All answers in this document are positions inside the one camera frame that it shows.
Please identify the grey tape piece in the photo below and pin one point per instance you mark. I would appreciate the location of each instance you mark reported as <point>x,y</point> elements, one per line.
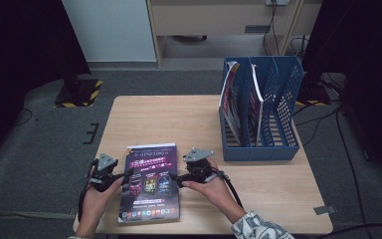
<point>73,210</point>
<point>325,209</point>

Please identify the white power strip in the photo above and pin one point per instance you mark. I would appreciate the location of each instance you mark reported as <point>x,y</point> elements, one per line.
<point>277,2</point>

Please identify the beige wooden desk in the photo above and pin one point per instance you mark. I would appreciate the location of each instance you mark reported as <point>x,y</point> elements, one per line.
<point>212,18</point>

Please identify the black floor tape mark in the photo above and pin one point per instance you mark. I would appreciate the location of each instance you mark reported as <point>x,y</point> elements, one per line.
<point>94,132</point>

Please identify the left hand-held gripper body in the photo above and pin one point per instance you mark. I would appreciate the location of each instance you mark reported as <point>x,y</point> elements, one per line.
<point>104,176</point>

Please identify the grey floor tape strip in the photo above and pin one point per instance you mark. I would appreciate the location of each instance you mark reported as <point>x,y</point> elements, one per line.
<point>30,214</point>

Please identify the white cabinet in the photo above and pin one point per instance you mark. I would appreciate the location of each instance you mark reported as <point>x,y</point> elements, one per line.
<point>109,30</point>

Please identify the person's right hand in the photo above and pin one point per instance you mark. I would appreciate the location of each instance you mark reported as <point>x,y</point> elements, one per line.
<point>217,195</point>

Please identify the blue plastic file rack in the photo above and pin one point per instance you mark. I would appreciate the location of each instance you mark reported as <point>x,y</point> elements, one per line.
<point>272,152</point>

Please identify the person's left hand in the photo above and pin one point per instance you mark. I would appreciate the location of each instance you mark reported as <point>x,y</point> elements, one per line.
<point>96,207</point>

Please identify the black curtain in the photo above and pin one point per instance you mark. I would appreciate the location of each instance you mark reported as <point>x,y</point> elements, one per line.
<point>20,49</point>
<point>371,66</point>

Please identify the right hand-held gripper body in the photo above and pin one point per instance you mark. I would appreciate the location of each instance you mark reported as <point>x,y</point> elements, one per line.
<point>200,172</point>

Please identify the black and red magazine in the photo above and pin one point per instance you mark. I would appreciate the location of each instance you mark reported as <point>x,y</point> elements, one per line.
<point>227,103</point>

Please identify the black striped stand base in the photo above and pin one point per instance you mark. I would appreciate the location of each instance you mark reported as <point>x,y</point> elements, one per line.
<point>79,94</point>
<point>313,94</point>

